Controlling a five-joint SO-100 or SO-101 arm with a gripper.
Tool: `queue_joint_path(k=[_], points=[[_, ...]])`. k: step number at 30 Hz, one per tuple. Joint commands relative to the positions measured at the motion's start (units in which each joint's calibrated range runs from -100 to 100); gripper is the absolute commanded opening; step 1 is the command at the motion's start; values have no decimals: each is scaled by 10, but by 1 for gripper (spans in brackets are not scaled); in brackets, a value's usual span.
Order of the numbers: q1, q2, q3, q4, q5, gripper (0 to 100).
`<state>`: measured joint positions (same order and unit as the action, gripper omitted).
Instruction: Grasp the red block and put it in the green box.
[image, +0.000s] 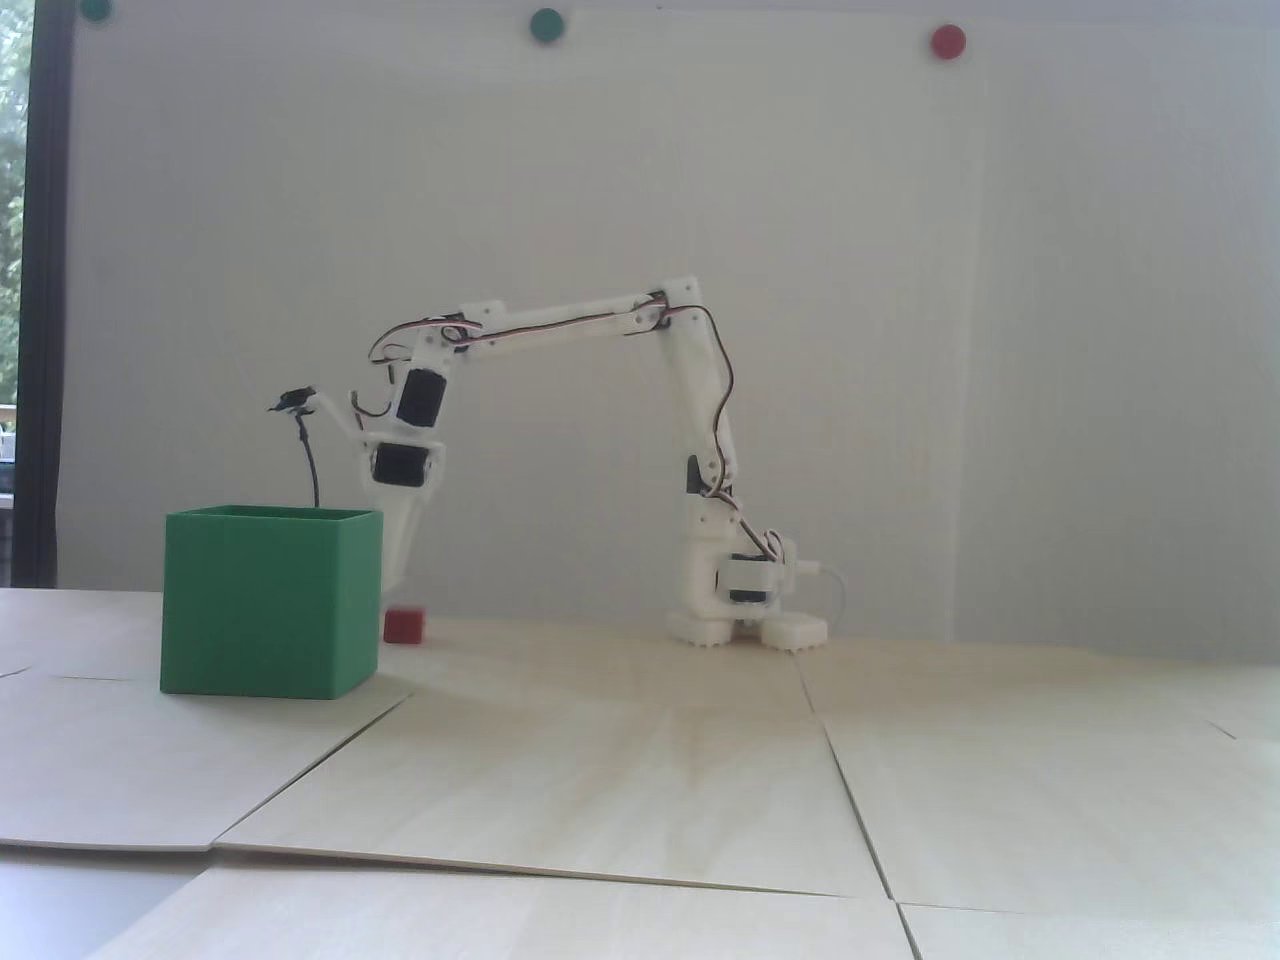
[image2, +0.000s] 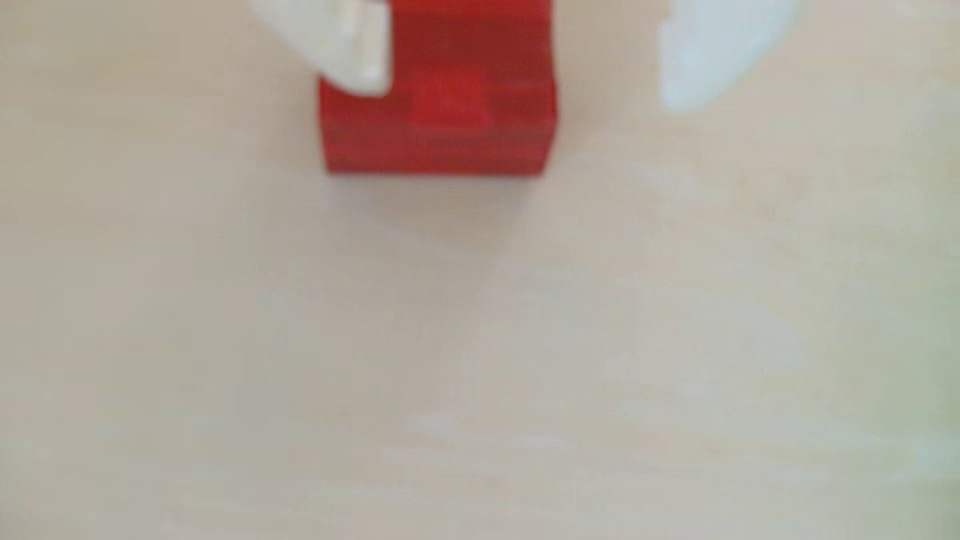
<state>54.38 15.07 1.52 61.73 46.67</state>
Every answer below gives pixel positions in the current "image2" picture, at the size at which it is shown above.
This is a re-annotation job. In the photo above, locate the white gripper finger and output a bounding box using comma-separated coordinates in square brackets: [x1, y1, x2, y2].
[247, 0, 393, 97]
[658, 0, 807, 114]

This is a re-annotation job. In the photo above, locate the red block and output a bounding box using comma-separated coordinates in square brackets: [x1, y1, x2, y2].
[318, 0, 558, 177]

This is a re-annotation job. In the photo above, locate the light plywood sheet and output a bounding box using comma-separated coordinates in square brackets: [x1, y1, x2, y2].
[0, 0, 960, 540]

